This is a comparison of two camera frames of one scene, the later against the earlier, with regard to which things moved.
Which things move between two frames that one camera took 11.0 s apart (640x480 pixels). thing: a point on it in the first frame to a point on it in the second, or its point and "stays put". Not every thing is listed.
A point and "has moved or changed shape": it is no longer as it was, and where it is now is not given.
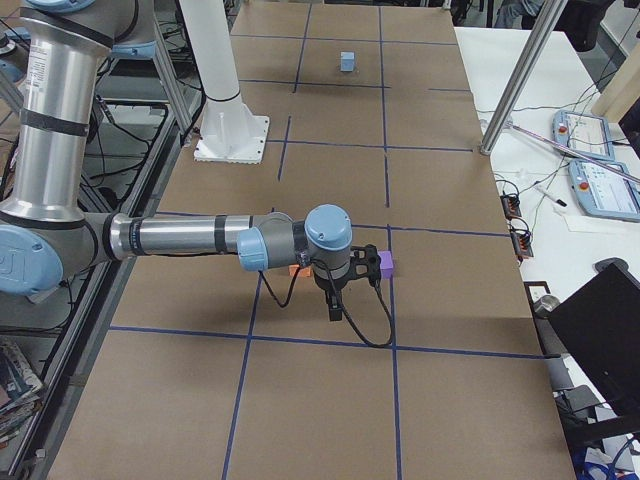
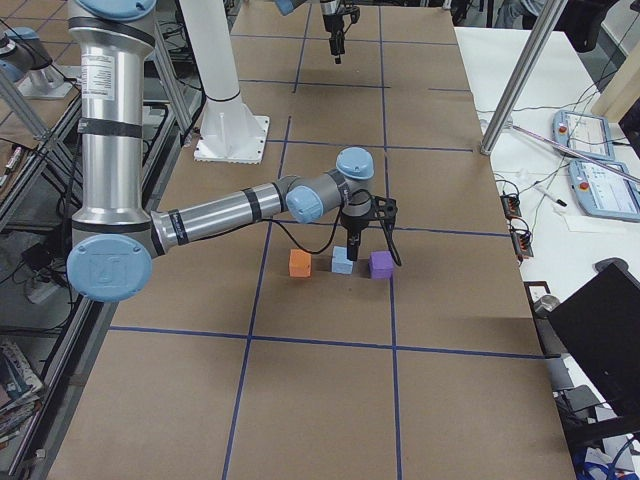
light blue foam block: (347, 61) has moved or changed shape
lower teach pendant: (605, 193) stays put
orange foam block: (304, 271) stays put
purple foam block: (386, 264) stays put
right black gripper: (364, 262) to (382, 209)
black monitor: (602, 324) stays put
